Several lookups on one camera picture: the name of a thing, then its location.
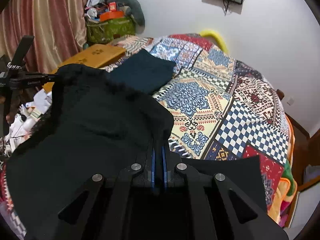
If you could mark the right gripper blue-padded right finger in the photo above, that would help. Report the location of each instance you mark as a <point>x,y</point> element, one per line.
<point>205,199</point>

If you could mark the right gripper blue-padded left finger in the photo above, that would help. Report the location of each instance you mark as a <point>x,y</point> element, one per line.
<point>101,208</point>

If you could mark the black pants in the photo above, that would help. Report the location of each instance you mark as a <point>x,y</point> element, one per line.
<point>94,127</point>

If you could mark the pink satin curtain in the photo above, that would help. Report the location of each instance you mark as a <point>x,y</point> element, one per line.
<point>58,28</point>

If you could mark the orange blanket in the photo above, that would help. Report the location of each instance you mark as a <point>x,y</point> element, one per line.
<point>287,186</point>

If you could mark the wooden lap desk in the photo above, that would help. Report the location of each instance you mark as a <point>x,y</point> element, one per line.
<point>95,56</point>

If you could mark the green fabric storage bag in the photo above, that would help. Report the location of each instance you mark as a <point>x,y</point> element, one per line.
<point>105,32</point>

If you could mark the colourful patchwork bedspread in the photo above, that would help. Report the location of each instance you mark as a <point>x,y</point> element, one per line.
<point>222,110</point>

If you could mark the orange box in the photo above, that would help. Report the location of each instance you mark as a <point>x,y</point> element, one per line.
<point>111,15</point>

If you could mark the grey neck pillow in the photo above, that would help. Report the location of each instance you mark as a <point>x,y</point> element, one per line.
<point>131,8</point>

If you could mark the folded dark teal garment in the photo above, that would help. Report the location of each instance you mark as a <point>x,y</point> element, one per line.
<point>143,72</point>

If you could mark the yellow pillow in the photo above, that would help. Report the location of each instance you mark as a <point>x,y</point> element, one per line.
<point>217,37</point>

